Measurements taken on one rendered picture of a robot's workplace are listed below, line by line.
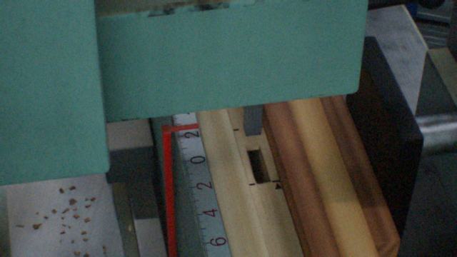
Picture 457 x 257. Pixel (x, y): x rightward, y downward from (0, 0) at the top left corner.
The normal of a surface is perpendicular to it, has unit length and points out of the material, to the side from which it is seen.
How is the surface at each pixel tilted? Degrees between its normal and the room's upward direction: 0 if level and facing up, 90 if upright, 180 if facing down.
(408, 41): 0
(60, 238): 0
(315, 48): 90
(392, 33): 0
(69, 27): 90
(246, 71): 90
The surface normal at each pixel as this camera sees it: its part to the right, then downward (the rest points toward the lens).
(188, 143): 0.01, -0.73
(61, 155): 0.19, 0.68
